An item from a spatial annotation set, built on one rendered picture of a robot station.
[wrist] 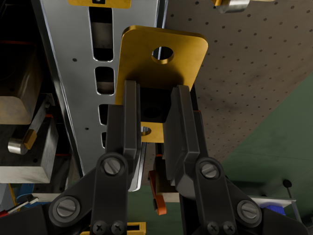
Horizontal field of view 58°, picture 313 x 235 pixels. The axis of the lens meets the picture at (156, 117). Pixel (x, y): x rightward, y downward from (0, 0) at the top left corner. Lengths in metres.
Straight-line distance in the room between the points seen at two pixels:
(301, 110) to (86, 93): 2.21
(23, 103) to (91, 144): 0.27
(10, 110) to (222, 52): 0.63
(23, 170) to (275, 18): 0.72
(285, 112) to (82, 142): 2.06
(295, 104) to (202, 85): 1.58
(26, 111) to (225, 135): 0.96
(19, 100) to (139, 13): 0.22
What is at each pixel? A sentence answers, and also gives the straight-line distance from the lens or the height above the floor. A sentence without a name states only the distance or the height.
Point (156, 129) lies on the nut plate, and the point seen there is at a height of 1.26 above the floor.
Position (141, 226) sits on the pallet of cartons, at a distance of 4.99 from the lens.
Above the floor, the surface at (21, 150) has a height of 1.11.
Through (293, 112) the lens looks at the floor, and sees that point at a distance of 2.59.
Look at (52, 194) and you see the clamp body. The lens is 0.85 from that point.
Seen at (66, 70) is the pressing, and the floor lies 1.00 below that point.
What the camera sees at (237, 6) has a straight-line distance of 0.31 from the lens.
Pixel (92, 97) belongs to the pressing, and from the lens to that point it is 0.56.
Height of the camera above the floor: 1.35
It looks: 36 degrees down
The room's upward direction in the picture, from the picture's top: 177 degrees clockwise
